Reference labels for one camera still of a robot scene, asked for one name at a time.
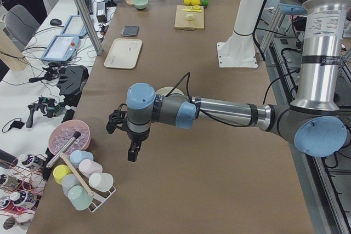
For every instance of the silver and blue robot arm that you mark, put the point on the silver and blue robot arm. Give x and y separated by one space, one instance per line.
310 122

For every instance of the yellow lemon right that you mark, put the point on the yellow lemon right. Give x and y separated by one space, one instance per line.
195 2

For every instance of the blue teach pendant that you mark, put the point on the blue teach pendant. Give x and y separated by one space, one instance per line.
74 26
61 48

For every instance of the black keyboard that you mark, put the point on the black keyboard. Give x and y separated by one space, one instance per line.
89 6

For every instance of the mint green bowl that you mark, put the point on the mint green bowl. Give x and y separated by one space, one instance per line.
140 4

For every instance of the green lime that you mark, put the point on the green lime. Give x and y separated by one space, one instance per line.
205 3

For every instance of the white steamed bun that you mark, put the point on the white steamed bun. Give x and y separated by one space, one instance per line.
189 17

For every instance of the light blue cup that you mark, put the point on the light blue cup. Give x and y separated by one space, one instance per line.
77 156

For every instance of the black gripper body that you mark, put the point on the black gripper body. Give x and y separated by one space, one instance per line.
136 137

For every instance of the aluminium frame post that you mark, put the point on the aluminium frame post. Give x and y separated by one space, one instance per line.
85 16

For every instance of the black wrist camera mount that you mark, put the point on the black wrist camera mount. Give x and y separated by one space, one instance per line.
117 120

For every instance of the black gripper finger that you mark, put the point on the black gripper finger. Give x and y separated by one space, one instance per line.
133 152

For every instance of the grey office chair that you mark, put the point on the grey office chair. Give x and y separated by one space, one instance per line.
20 26

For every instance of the grey folded cloth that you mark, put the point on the grey folded cloth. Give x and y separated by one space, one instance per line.
130 31

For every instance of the black computer mouse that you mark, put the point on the black computer mouse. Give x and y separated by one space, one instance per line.
55 22

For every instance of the cream rectangular tray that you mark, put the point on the cream rectangular tray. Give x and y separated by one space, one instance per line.
123 54

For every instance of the white cup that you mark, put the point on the white cup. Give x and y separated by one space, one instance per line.
101 181

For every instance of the yellow lemon slice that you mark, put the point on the yellow lemon slice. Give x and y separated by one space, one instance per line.
195 8

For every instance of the black plastic housing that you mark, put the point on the black plastic housing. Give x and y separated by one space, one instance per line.
72 79

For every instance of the grey cup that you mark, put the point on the grey cup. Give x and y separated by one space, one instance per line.
68 182

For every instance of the mint green cup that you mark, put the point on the mint green cup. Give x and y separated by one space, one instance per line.
79 197

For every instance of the wooden stick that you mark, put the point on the wooden stick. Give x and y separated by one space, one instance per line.
65 158

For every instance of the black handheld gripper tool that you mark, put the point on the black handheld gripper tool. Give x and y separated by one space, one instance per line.
47 106

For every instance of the wooden cutting board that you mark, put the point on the wooden cutting board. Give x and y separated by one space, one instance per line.
181 23

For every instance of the white wire cup rack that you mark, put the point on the white wire cup rack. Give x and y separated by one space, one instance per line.
100 198

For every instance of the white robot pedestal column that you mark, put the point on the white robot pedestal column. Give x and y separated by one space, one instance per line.
239 49

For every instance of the blue teach pendant near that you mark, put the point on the blue teach pendant near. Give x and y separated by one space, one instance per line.
61 48

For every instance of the pink cup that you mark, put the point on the pink cup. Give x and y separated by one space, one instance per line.
88 167

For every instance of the yellow cup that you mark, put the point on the yellow cup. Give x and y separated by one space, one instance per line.
60 172

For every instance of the blue teach pendant far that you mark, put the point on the blue teach pendant far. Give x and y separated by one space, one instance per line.
74 26

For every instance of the metal rod with black tip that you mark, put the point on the metal rod with black tip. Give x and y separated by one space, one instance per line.
75 136

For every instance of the pink bowl with ice cubes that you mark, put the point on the pink bowl with ice cubes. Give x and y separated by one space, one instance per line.
65 131

